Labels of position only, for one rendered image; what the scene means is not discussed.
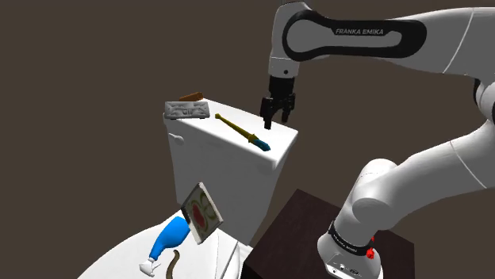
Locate grey embossed flat box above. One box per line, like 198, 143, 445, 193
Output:
163, 100, 211, 120

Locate blue bottle with white cap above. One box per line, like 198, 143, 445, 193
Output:
138, 216, 192, 278

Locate yellow tool with blue handle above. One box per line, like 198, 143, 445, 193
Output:
213, 113, 272, 153

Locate brown flat bar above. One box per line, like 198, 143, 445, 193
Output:
178, 91, 205, 102

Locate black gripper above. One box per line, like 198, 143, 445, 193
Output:
259, 75, 297, 131

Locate brown curved strip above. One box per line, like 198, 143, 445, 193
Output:
165, 249, 182, 279

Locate book with red green cover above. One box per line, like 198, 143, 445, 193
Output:
179, 182, 224, 246

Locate white toilet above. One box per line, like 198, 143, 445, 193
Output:
77, 97, 300, 279

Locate dark maroon robot stand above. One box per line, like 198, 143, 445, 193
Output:
240, 188, 416, 279

